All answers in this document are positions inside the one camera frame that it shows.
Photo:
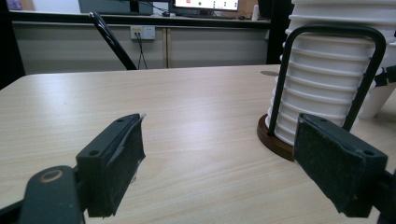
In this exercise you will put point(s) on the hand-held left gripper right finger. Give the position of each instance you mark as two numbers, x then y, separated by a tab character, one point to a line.
336	161

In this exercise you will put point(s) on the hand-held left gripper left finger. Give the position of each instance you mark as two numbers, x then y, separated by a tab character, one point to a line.
109	161

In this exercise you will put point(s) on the stack of white paper cups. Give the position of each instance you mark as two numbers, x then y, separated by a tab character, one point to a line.
327	74

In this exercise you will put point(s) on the black curtain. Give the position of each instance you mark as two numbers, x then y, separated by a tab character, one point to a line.
278	28
11	46

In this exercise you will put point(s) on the black folding chair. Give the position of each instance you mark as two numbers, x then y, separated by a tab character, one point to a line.
112	40

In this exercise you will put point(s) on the white bottle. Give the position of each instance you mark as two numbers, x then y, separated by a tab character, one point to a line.
256	12

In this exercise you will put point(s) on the dark computer monitor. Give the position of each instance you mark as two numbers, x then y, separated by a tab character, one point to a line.
115	5

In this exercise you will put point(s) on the black computer mouse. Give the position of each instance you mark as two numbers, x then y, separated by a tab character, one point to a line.
166	13

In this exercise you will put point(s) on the lit computer monitor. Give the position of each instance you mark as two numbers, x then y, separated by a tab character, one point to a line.
207	4

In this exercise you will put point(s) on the white wall outlet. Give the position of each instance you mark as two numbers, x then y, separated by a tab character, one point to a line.
143	32

